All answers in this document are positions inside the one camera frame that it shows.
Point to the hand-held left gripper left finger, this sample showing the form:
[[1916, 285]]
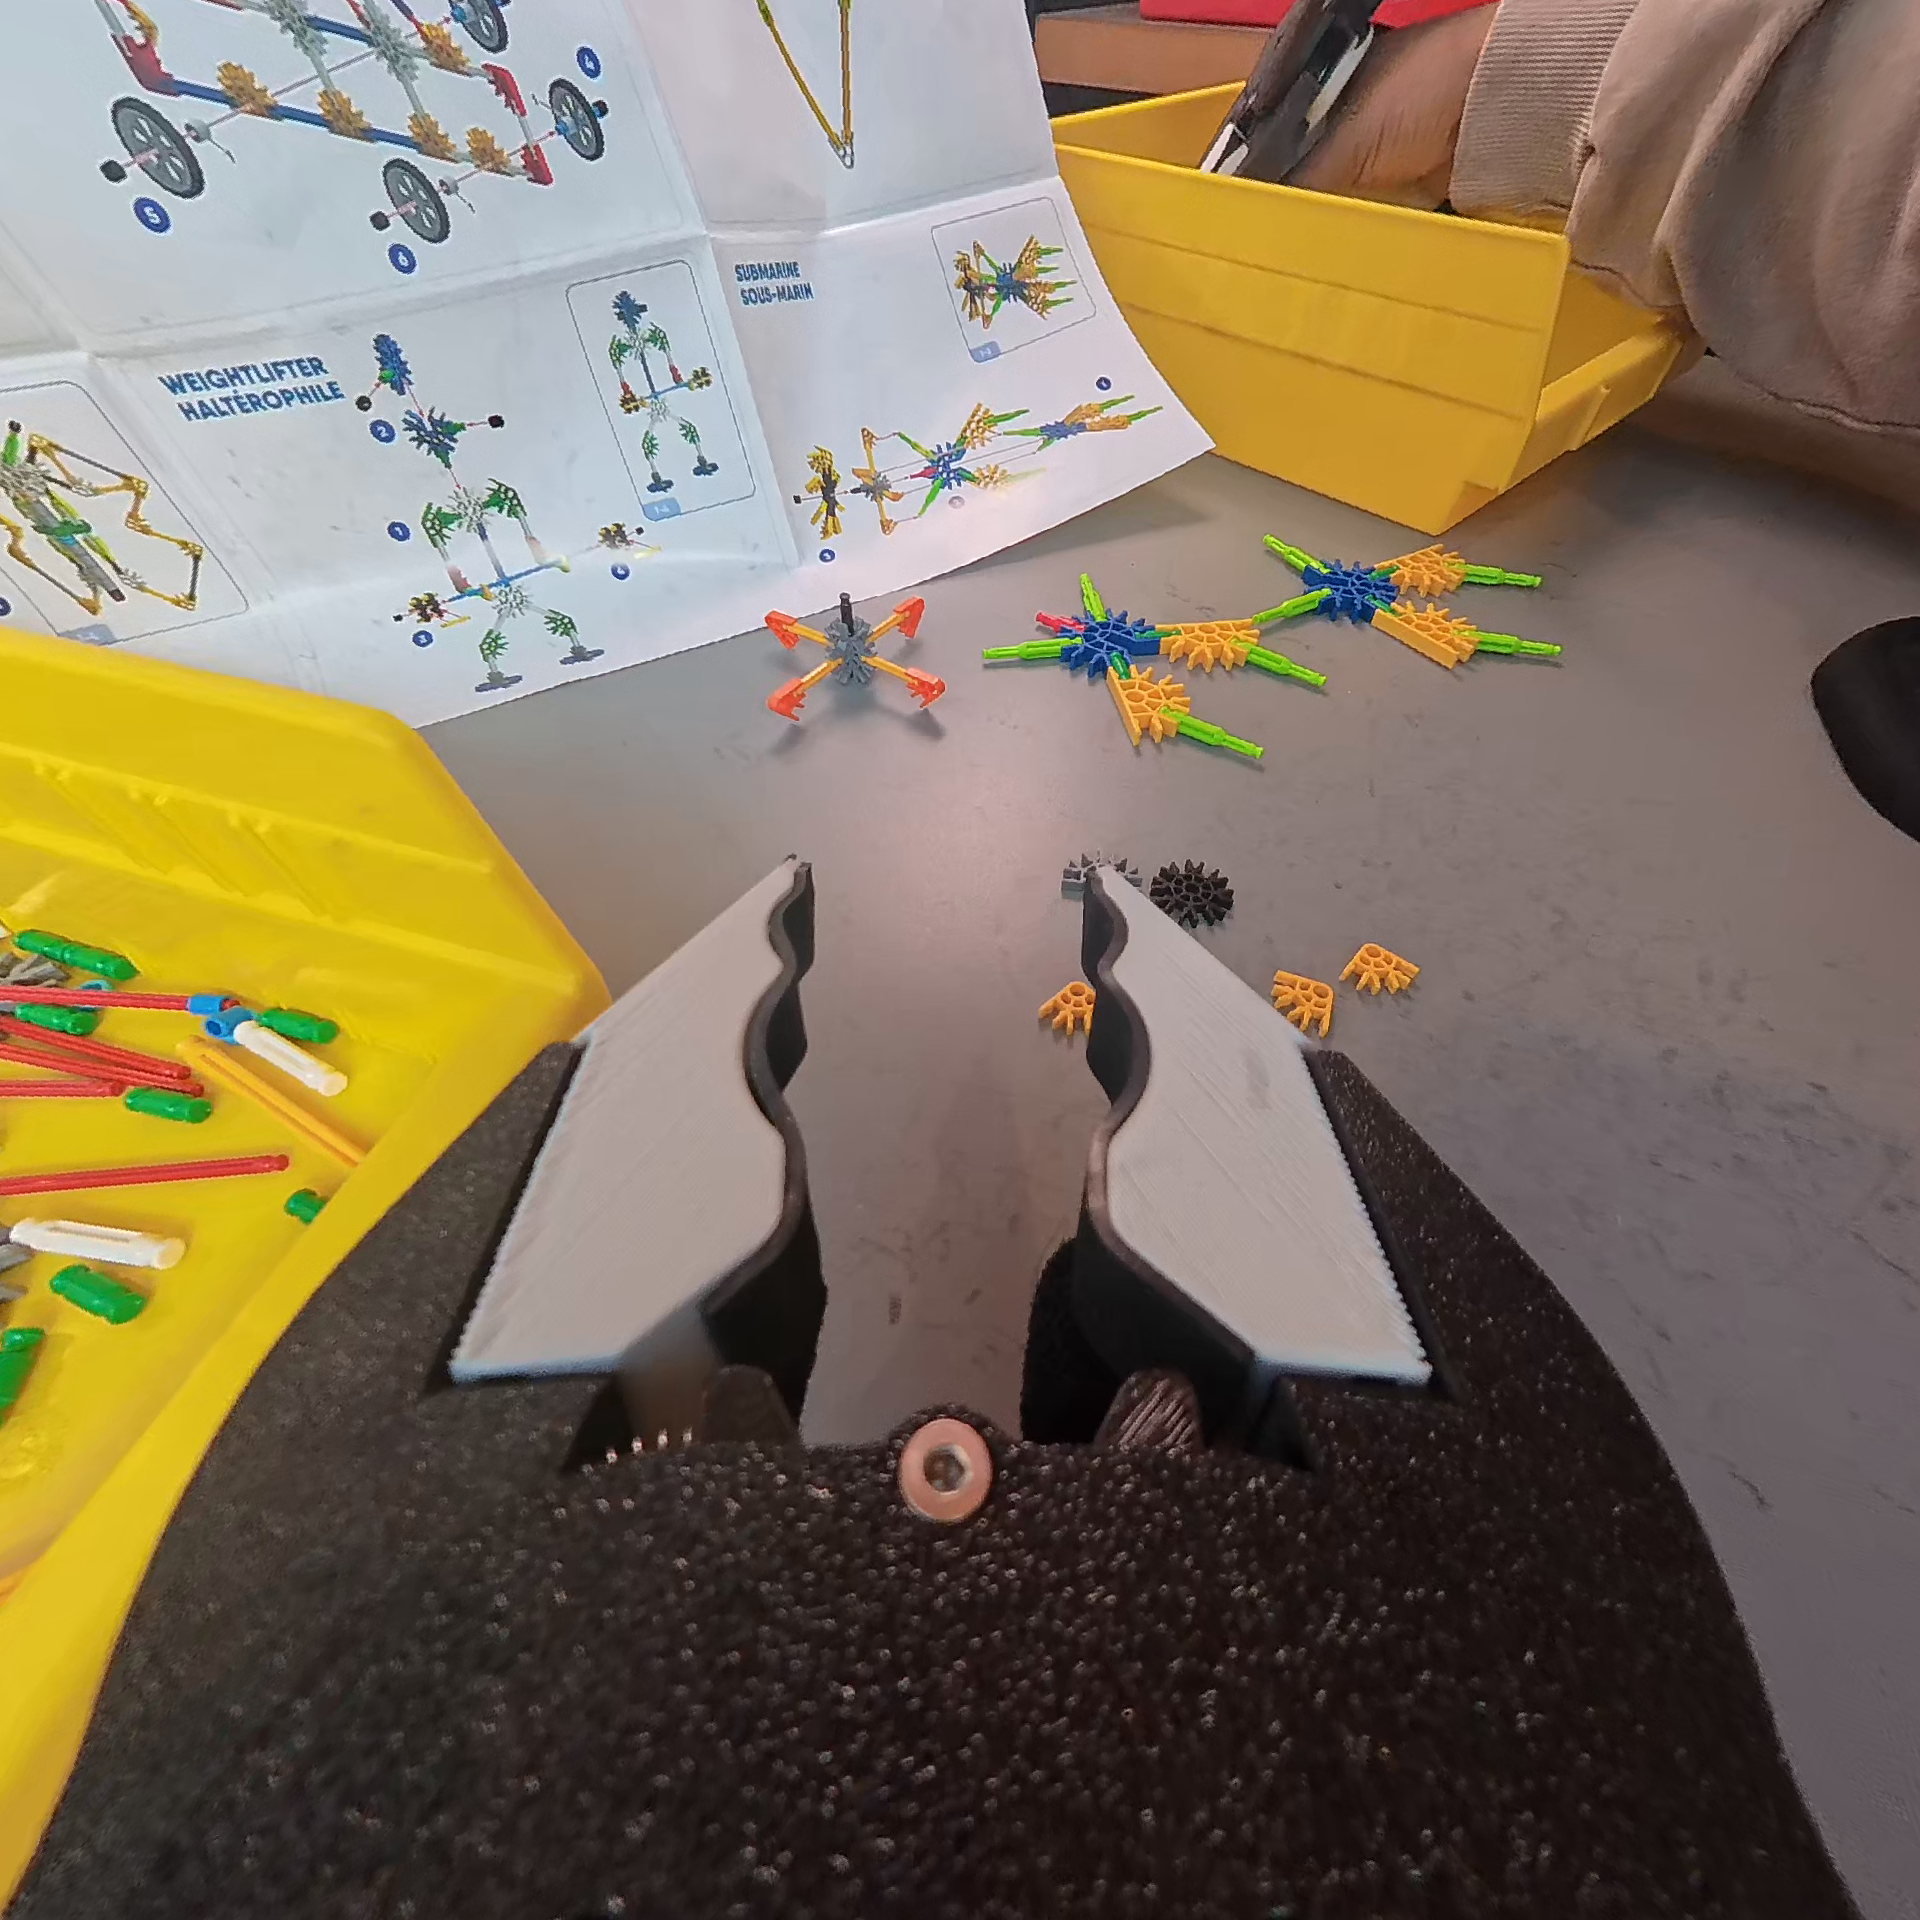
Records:
[[629, 1184]]

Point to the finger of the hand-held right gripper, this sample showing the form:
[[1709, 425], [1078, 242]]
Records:
[[1306, 89]]

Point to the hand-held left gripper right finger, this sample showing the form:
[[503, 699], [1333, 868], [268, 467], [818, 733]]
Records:
[[1245, 1184]]

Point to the orange fan connector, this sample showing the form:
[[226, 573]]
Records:
[[1378, 970], [1301, 1001], [1065, 1003]]

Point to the yellow plastic bin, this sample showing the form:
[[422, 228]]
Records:
[[226, 779], [1321, 346]]

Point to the black snowflake connector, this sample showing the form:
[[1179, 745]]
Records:
[[1196, 896]]

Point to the grey snowflake connector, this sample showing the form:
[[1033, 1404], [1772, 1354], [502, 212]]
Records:
[[1074, 877]]

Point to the red storage bin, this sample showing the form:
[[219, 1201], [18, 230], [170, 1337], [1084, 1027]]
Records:
[[1442, 9]]

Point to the wooden shelf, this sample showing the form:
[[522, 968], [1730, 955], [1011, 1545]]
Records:
[[1142, 60]]

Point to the blue green yellow assembly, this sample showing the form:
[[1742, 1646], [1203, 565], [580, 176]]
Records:
[[1350, 586]]

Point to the pile of green red pieces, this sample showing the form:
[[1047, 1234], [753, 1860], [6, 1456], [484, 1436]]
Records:
[[100, 1244]]

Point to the blue green assembly with red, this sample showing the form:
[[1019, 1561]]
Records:
[[1102, 637]]

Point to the orange grey cross assembly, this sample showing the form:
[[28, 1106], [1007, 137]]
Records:
[[854, 656]]

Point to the white building instruction sheet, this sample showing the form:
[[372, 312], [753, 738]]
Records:
[[271, 509]]

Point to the black padded cushion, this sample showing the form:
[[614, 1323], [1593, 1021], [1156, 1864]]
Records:
[[1875, 721]]

